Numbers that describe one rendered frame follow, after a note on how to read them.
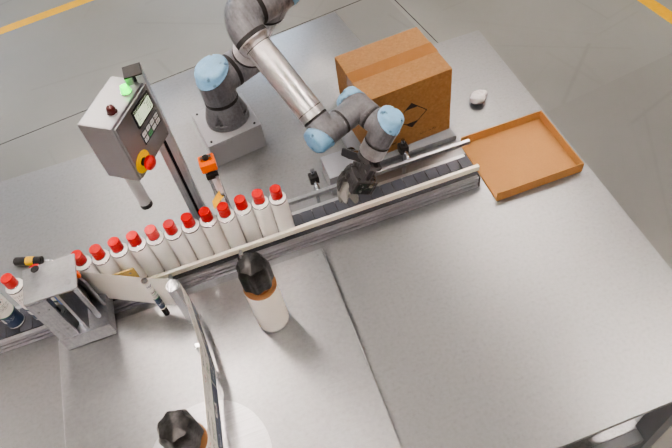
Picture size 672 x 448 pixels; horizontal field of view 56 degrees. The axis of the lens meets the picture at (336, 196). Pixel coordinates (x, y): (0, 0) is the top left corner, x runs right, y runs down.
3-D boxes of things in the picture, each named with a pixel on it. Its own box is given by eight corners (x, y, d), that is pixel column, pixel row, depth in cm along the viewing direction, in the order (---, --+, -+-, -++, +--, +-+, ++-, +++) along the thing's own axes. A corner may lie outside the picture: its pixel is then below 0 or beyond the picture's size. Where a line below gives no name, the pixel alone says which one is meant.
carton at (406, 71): (370, 160, 212) (364, 102, 191) (342, 115, 227) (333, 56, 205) (450, 128, 217) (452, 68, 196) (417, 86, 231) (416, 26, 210)
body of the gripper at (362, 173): (348, 196, 182) (365, 166, 175) (339, 175, 187) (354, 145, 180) (371, 196, 186) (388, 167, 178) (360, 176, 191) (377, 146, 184)
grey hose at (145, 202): (141, 211, 180) (112, 163, 164) (139, 202, 183) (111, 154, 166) (153, 207, 181) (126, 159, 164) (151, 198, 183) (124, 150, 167)
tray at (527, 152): (496, 201, 199) (497, 193, 196) (460, 145, 215) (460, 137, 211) (581, 171, 202) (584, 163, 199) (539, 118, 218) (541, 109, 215)
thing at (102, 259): (114, 295, 187) (85, 259, 171) (113, 281, 190) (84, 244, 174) (132, 289, 188) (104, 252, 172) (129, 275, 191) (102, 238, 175)
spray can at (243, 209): (249, 248, 192) (233, 208, 176) (244, 235, 195) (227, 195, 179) (265, 241, 193) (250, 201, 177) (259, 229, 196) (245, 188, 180)
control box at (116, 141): (108, 176, 161) (75, 124, 146) (138, 128, 171) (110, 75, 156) (143, 182, 159) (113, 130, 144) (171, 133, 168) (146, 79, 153)
